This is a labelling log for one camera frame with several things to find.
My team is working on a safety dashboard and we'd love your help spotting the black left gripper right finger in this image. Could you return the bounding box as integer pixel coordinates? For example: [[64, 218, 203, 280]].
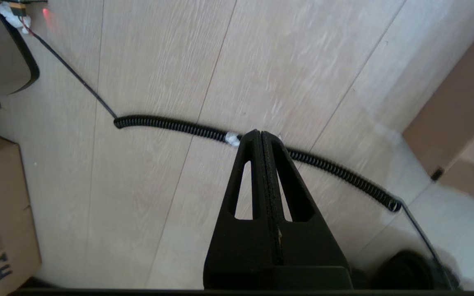
[[261, 131, 352, 268]]

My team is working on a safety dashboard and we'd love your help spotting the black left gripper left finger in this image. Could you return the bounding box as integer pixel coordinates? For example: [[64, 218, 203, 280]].
[[203, 129, 281, 289]]

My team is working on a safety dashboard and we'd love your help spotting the brown cardboard shoe box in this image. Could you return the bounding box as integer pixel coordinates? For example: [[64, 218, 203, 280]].
[[402, 12, 474, 214]]

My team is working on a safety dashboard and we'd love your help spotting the grey power supply box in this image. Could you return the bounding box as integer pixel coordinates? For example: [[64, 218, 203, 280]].
[[0, 0, 49, 33]]

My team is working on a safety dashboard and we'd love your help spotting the dark round base part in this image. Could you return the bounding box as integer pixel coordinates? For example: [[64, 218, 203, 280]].
[[375, 250, 462, 290]]

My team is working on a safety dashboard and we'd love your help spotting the long black corrugated conduit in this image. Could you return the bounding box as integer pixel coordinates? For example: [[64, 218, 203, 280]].
[[114, 115, 458, 289]]

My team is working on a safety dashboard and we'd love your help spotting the thin black floor cable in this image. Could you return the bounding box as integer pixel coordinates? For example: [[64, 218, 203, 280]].
[[20, 16, 118, 120]]

